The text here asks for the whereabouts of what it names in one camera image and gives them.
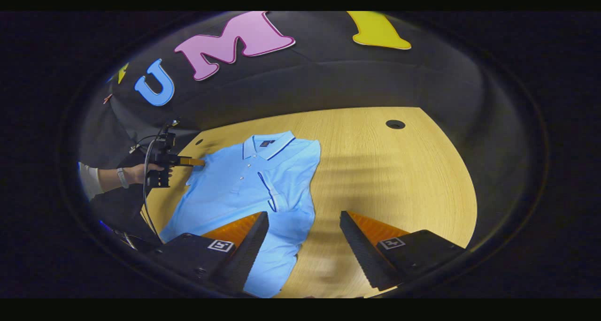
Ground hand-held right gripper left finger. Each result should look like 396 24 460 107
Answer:
157 211 270 297

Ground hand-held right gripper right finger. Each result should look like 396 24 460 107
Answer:
339 210 468 292

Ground light blue polo T-shirt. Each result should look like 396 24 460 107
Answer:
160 130 322 298

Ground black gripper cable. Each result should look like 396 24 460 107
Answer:
129 133 165 239

